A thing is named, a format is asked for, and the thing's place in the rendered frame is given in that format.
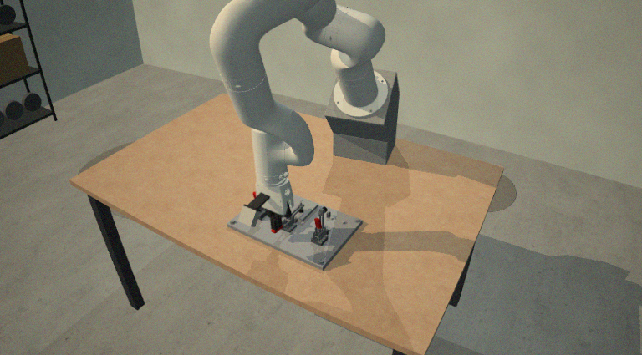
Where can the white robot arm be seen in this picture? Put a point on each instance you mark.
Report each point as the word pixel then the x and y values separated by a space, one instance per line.
pixel 355 38

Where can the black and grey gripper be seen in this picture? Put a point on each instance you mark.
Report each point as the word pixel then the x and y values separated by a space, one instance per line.
pixel 277 206

